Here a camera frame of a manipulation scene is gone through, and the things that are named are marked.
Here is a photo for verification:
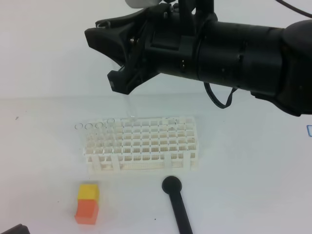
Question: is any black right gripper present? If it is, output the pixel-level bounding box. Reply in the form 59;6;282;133
84;0;217;94

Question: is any clear test tube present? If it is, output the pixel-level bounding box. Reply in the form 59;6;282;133
111;59;137;122
107;118;118;152
95;122;106;154
85;123;97;154
75;123;90;153

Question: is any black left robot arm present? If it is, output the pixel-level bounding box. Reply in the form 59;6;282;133
1;224;30;234

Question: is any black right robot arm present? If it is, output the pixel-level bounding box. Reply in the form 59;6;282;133
85;0;312;116

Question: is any white test tube rack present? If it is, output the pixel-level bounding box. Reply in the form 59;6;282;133
82;117;199;174

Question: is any yellow and orange block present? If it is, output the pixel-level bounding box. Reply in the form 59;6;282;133
75;184;99;225

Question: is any black right camera cable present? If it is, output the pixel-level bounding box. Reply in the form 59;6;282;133
203;0;312;109

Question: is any black round-headed handle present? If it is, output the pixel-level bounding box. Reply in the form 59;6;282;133
162;176;193;234

